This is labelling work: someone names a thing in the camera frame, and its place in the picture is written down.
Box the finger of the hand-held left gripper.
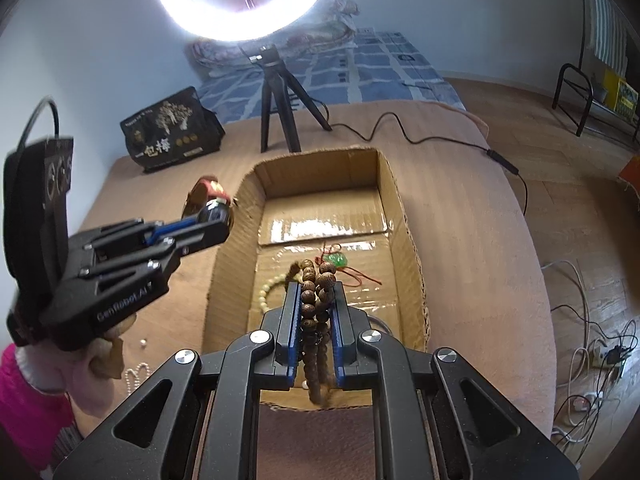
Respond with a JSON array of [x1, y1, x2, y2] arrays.
[[167, 220, 233, 259], [150, 200, 233, 237]]

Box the person's left forearm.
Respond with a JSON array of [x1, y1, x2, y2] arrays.
[[0, 342, 96, 441]]

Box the green pendant with red cord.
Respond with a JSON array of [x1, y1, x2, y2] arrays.
[[320, 242, 383, 288]]

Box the cardboard box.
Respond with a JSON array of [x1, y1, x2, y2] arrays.
[[202, 147, 431, 411]]

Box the black ring light cable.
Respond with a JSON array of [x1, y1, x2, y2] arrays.
[[327, 112, 528, 216]]

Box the white floor cables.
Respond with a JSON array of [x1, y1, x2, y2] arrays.
[[542, 259, 640, 453]]

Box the folded floral quilt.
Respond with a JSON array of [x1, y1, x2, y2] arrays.
[[187, 0, 361, 68]]

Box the black clothes rack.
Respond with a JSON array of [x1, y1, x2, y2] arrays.
[[552, 0, 640, 141]]

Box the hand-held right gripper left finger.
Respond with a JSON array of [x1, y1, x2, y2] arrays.
[[52, 280, 303, 480]]

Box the white bead bracelet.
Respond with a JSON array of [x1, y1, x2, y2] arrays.
[[259, 272, 293, 313]]

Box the blue patterned bedsheet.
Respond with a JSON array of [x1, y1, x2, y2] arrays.
[[195, 30, 468, 126]]

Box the black tripod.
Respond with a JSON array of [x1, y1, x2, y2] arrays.
[[239, 45, 333, 154]]

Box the yellow box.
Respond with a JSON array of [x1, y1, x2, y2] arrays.
[[602, 67, 640, 126]]

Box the orange cloth covered table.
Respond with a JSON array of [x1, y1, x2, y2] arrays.
[[617, 155, 640, 191]]

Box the white ring light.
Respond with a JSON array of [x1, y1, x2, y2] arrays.
[[152, 0, 346, 42]]

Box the brown wooden bead necklace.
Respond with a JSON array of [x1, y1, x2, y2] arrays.
[[285, 258, 337, 406]]

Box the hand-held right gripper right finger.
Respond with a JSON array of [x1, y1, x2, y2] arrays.
[[330, 280, 581, 480]]

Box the black snack bag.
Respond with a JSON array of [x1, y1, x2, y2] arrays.
[[120, 86, 226, 175]]

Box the white power strip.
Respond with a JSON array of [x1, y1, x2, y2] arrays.
[[590, 345, 626, 368]]

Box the brown strap wristwatch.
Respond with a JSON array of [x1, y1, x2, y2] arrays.
[[182, 176, 238, 231]]

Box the small pearl bracelet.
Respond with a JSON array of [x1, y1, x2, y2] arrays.
[[125, 364, 153, 398]]

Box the person's left hand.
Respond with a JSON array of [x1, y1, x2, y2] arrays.
[[75, 312, 138, 381]]

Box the striped towel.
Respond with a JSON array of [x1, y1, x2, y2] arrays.
[[582, 0, 633, 68]]

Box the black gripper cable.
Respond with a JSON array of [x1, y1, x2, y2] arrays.
[[22, 97, 61, 148]]

